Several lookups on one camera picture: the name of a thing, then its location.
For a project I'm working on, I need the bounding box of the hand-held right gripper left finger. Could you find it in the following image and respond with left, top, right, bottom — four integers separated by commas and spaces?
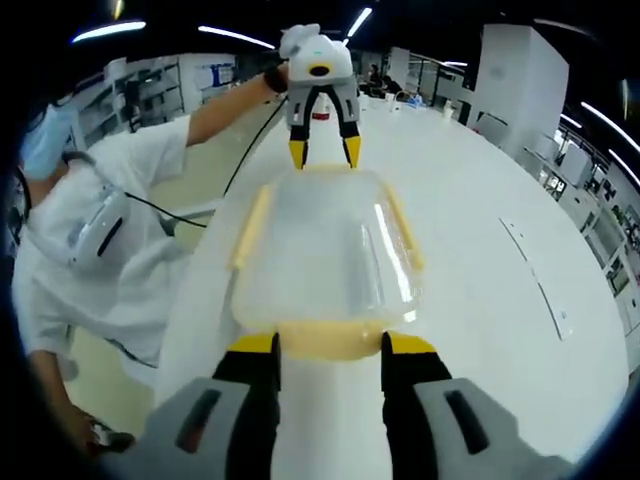
104, 332, 282, 480

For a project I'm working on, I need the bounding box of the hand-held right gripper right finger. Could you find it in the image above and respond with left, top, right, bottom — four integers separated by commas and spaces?
380, 332, 572, 480

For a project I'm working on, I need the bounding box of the clear yellow-rimmed plastic container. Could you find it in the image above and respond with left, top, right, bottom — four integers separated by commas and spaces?
226, 164, 427, 362

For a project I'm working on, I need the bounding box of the black wristband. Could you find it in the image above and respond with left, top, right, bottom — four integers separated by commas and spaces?
263, 65, 291, 96

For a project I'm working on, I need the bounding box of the ceiling light strip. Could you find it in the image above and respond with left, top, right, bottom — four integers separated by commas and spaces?
196, 24, 278, 51
344, 6, 374, 39
69, 19, 148, 44

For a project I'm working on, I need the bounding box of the white shelving unit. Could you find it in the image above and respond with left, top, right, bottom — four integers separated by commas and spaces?
74, 54, 187, 147

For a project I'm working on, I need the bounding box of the white square pillar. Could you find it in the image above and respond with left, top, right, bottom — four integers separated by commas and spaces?
471, 24, 570, 152

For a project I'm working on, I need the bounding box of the white chest device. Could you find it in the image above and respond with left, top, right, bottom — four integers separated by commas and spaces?
68, 186, 131, 274

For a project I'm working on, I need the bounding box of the person's blue face mask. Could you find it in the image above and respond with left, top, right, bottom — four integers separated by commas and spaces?
21, 105, 69, 179

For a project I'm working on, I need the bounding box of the table cable cover plate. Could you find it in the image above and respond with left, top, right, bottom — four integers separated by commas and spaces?
530, 276, 570, 343
498, 216, 533, 264

